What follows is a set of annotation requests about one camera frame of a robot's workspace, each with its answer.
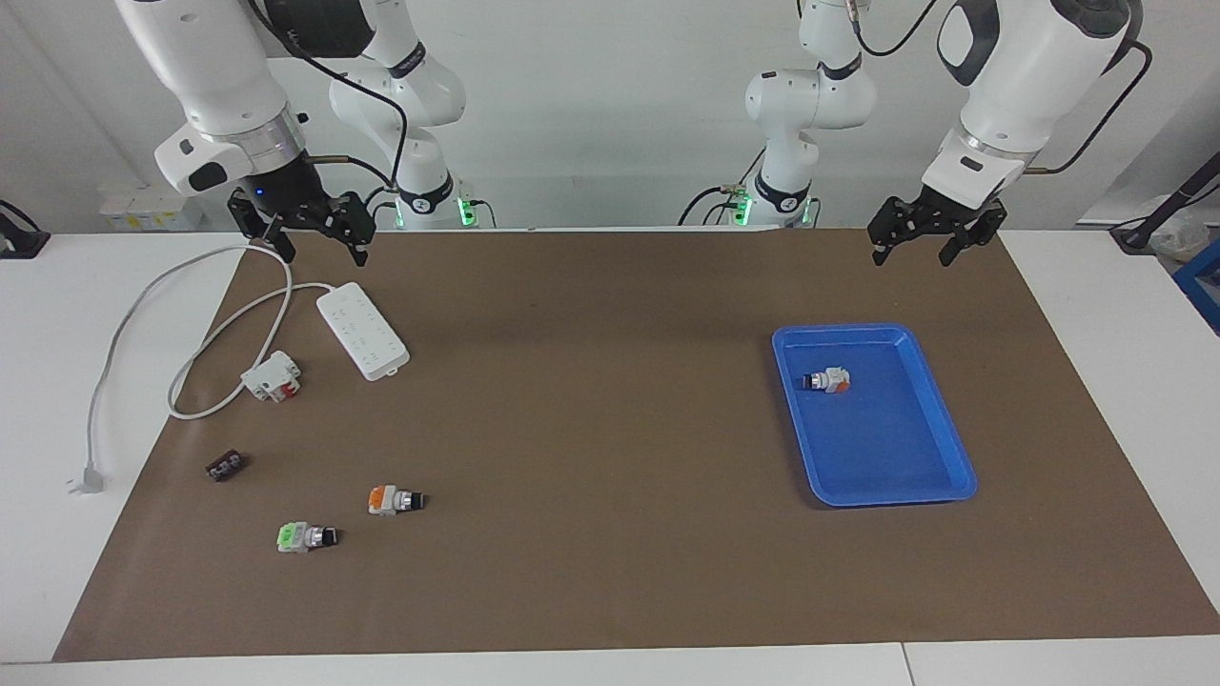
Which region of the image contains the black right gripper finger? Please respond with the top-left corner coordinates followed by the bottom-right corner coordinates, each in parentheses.
top-left (227, 188), bottom-right (296, 264)
top-left (307, 191), bottom-right (375, 268)

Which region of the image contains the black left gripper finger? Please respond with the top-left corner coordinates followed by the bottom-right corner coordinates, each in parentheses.
top-left (867, 195), bottom-right (940, 268)
top-left (939, 200), bottom-right (1008, 268)

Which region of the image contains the white selector switch orange block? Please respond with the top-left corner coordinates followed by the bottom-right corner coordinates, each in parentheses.
top-left (368, 484), bottom-right (427, 517)

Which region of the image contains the white power strip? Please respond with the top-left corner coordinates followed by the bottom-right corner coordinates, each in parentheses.
top-left (316, 281), bottom-right (412, 382)

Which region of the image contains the white red circuit breaker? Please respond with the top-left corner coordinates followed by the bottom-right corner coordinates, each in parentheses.
top-left (240, 351), bottom-right (303, 404)

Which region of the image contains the white cardboard box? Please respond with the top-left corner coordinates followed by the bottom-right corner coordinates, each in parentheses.
top-left (98, 183), bottom-right (204, 232)

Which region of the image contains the black stand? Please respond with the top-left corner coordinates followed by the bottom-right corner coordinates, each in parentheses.
top-left (1110, 151), bottom-right (1220, 254)

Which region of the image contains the clear plastic bag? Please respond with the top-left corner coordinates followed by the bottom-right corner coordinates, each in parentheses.
top-left (1149, 195), bottom-right (1213, 263)

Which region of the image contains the blue plastic tray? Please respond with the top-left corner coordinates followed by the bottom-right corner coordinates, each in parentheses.
top-left (770, 323), bottom-right (980, 508)

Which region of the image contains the blue crate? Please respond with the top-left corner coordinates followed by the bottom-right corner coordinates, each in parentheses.
top-left (1172, 238), bottom-right (1220, 336)

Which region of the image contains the black clamp base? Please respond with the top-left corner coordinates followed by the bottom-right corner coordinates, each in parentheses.
top-left (0, 200), bottom-right (51, 260)

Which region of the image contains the brown table mat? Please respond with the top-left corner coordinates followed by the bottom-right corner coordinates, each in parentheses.
top-left (52, 227), bottom-right (1220, 663)

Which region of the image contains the black right base cable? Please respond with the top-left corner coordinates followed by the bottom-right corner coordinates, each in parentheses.
top-left (355, 186), bottom-right (399, 230)

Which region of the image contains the black base cable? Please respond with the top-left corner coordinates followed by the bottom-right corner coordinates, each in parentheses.
top-left (355, 186), bottom-right (399, 230)
top-left (679, 186), bottom-right (754, 227)

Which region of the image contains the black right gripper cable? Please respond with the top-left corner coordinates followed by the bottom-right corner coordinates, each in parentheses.
top-left (246, 0), bottom-right (411, 192)

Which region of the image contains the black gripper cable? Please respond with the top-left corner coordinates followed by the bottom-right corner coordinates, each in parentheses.
top-left (851, 0), bottom-right (1154, 175)
top-left (246, 0), bottom-right (411, 192)

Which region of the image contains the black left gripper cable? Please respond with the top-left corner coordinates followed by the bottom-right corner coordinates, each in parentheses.
top-left (851, 0), bottom-right (1154, 175)

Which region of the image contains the black left base cable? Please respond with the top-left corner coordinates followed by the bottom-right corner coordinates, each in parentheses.
top-left (679, 186), bottom-right (754, 227)

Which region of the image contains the white selector switch green block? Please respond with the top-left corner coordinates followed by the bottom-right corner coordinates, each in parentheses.
top-left (276, 521), bottom-right (339, 555)

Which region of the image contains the white power cable with plug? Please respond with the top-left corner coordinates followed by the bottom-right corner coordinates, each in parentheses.
top-left (67, 244), bottom-right (335, 496)

